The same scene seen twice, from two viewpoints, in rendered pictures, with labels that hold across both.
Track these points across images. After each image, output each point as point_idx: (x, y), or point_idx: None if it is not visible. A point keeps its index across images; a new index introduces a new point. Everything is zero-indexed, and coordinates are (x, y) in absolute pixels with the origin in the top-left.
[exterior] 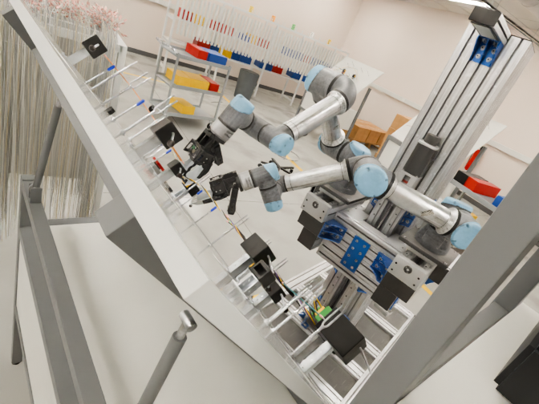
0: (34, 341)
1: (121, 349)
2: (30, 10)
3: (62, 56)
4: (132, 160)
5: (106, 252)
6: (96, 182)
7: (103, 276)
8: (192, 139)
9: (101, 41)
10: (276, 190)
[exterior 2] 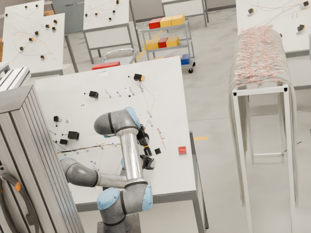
0: None
1: None
2: (167, 67)
3: (107, 74)
4: (57, 80)
5: None
6: (241, 173)
7: None
8: (141, 124)
9: (134, 75)
10: (121, 171)
